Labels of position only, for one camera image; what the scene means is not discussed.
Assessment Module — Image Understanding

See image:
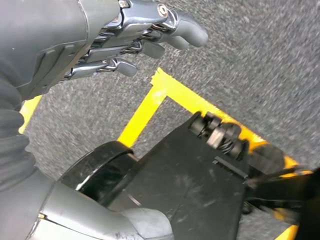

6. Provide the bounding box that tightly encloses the yellow floor tape square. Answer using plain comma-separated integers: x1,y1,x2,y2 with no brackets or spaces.
18,95,43,135
116,67,313,240

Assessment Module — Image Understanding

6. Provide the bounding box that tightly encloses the black left robot leg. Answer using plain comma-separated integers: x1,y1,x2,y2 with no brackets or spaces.
58,110,313,240

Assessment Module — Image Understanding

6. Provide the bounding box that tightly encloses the black robot leg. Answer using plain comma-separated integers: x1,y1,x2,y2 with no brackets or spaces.
296,167,320,240
58,110,313,240

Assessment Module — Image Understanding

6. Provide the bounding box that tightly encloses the black right robot leg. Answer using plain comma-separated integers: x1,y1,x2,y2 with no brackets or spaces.
296,167,320,240

